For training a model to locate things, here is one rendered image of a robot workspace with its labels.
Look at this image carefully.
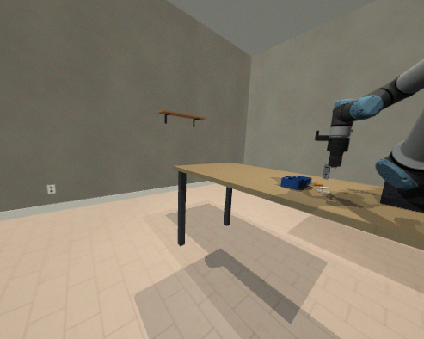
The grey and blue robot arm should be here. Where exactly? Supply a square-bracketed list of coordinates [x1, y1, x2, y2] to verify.
[331, 59, 424, 190]

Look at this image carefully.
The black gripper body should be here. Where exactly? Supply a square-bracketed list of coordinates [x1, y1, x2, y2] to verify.
[315, 126, 353, 167]

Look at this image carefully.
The blue rack of bins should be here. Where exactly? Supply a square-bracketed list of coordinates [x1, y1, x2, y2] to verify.
[280, 176, 311, 190]

